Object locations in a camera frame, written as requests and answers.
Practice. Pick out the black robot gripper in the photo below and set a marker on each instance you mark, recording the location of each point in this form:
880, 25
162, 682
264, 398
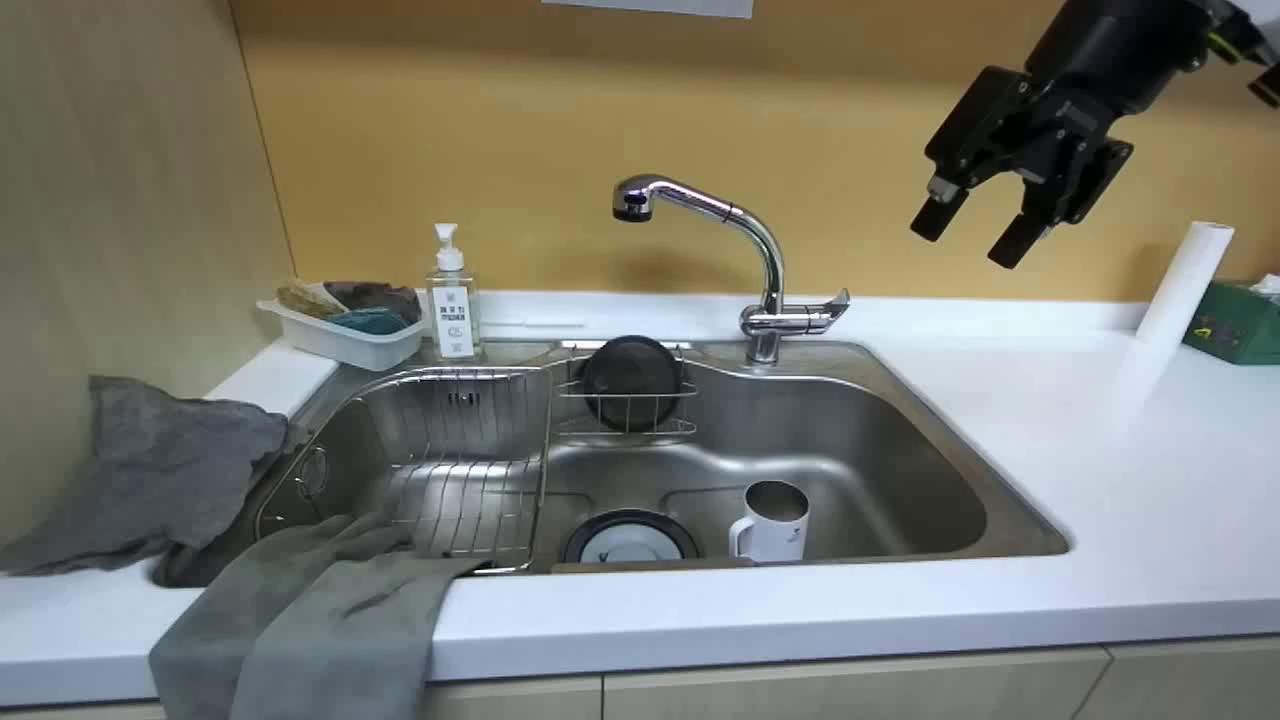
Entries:
1103, 63

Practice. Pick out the white mug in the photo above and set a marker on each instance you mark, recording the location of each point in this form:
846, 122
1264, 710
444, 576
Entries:
774, 543

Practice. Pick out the chrome sink faucet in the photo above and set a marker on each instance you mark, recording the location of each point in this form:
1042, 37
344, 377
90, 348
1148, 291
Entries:
761, 326

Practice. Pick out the green box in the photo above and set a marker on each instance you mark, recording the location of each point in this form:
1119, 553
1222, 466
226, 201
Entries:
1233, 326

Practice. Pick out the stainless steel sink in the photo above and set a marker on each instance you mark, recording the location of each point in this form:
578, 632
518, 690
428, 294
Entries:
867, 455

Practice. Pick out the black round strainer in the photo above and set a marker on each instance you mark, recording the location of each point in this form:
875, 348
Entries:
631, 383

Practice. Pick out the sink drain strainer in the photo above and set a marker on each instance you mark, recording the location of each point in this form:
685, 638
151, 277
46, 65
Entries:
627, 543

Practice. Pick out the beige cabinet door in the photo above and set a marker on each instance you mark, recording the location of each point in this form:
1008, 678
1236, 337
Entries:
1184, 682
854, 690
521, 701

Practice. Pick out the white soap pump bottle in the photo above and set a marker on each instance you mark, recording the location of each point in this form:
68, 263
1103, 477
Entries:
455, 313

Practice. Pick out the dark grey scrubber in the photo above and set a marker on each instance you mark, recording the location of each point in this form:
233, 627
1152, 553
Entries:
378, 297

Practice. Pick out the teal sponge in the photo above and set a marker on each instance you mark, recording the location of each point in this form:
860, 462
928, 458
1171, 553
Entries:
370, 321

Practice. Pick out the white plastic sponge tray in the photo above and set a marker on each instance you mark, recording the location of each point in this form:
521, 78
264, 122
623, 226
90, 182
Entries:
355, 348

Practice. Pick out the yellow sponge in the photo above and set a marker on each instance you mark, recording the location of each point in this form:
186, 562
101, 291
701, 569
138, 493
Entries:
307, 303

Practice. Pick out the grey-green cloth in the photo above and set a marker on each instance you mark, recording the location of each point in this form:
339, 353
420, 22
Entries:
323, 627

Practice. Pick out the dark grey cloth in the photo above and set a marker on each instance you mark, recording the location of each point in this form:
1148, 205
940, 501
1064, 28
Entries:
144, 466

